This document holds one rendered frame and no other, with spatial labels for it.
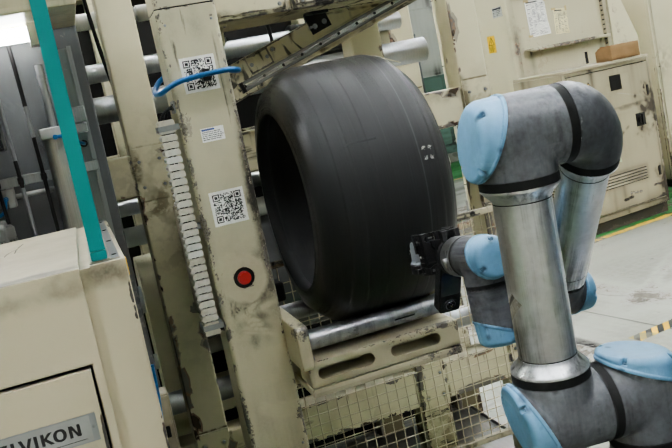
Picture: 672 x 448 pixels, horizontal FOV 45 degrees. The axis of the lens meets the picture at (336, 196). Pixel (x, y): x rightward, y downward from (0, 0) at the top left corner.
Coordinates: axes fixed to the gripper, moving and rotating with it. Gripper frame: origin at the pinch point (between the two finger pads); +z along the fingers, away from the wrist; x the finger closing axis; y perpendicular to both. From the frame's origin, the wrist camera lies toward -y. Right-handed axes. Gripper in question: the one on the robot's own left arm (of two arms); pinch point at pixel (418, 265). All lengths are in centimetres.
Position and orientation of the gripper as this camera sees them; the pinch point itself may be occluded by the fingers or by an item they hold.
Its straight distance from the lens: 172.6
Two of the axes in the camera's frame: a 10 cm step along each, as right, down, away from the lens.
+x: -9.3, 2.2, -2.9
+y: -2.3, -9.7, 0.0
